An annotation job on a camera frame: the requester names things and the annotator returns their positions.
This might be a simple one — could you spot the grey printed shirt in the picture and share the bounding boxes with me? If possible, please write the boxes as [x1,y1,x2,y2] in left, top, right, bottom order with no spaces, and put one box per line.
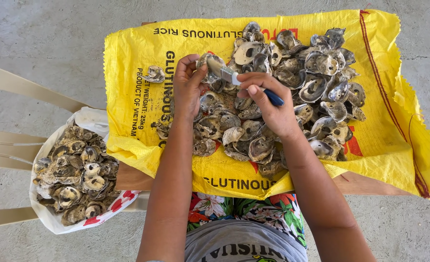
[184,219,309,262]

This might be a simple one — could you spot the beige plastic chair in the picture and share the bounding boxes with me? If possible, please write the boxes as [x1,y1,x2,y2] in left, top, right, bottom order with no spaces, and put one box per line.
[0,63,151,230]

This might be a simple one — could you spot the floral shorts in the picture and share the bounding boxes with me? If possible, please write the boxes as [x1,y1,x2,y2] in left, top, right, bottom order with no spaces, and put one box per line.
[187,192,307,249]

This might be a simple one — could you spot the pile of oyster shells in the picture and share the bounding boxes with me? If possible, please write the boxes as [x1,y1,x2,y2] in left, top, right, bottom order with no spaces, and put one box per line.
[151,21,367,180]

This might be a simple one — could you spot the person's right hand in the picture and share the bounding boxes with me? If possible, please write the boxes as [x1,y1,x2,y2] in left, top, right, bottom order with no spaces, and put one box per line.
[236,72,305,141]

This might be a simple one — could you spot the yellow woven rice sack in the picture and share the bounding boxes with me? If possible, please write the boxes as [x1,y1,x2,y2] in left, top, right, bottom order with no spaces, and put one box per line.
[103,9,430,202]

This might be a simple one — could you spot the grey oyster shell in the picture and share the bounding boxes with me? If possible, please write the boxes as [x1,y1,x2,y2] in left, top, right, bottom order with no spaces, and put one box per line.
[196,53,227,84]

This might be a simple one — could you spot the lone pale oyster shell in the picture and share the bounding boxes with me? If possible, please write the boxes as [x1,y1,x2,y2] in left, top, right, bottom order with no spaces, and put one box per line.
[141,65,166,83]

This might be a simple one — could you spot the white plastic bag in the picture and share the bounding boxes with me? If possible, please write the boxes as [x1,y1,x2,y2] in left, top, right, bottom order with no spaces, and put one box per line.
[29,106,142,235]

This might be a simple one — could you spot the person's left hand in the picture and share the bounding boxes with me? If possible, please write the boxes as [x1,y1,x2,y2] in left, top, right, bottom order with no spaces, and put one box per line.
[172,54,209,122]

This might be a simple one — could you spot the blue handled paintbrush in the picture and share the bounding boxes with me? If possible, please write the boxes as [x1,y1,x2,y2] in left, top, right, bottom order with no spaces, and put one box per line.
[206,56,285,107]

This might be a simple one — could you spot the heap of bagged oyster shells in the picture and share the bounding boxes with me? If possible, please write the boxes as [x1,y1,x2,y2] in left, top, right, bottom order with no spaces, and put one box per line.
[32,124,123,226]

